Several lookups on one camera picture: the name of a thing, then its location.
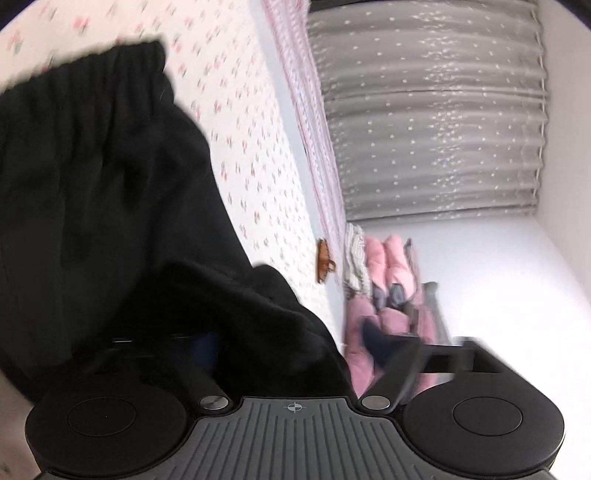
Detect striped folded garment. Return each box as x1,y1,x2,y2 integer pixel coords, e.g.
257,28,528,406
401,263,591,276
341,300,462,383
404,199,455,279
342,223,370,298

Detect folded mauve grey comforter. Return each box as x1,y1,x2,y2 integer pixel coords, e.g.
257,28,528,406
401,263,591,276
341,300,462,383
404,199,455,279
344,248,459,398

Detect cherry print bed mat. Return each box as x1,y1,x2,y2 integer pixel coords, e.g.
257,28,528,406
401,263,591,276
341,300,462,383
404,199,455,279
0,0,343,480

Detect pink folded garment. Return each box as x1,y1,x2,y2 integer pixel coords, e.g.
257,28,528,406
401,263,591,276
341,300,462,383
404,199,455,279
365,234,416,300

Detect grey bed sheet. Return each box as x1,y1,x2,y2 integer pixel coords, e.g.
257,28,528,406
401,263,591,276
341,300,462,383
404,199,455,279
249,1,346,350

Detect pink striped blanket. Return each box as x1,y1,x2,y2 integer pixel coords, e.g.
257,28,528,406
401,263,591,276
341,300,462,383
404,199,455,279
263,1,346,261

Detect black pants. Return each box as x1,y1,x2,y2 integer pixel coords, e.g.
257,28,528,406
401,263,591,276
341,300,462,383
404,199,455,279
1,42,353,401

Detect grey star curtain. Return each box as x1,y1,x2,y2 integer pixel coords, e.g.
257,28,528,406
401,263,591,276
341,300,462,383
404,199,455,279
308,1,547,221

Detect brown hair claw clip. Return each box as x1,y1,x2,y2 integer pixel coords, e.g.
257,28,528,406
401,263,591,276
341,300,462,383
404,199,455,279
315,239,337,284

